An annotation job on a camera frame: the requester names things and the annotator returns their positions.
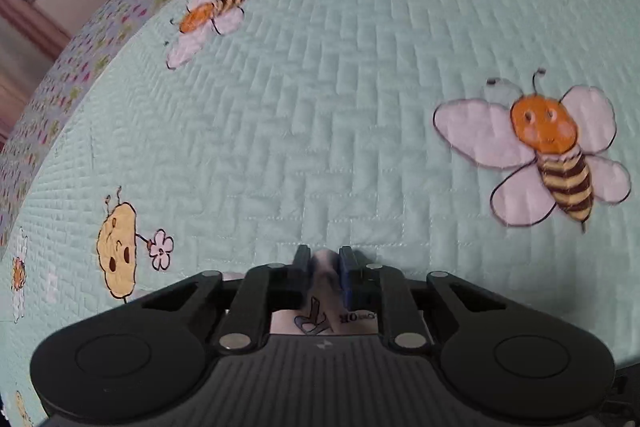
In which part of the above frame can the white printed shirt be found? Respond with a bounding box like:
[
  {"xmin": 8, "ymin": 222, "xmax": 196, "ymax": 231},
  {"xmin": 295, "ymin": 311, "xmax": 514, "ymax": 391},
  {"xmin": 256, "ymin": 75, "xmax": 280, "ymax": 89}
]
[{"xmin": 270, "ymin": 249, "xmax": 386, "ymax": 337}]

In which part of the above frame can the green bee-print quilted bedspread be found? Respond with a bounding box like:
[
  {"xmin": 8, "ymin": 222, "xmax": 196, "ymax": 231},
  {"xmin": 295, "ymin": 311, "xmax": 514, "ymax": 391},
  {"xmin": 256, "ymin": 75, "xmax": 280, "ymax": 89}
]
[{"xmin": 0, "ymin": 0, "xmax": 640, "ymax": 427}]

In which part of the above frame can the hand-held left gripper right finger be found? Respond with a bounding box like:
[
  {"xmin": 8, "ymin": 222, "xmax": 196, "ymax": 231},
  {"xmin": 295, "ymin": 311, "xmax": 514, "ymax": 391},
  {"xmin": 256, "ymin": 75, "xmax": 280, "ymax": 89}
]
[{"xmin": 339, "ymin": 246, "xmax": 508, "ymax": 350}]

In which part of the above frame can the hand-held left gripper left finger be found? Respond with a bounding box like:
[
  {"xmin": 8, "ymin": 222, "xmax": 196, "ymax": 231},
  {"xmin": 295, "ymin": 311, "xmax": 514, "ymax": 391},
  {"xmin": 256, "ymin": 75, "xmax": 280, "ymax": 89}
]
[{"xmin": 127, "ymin": 244, "xmax": 313, "ymax": 353}]

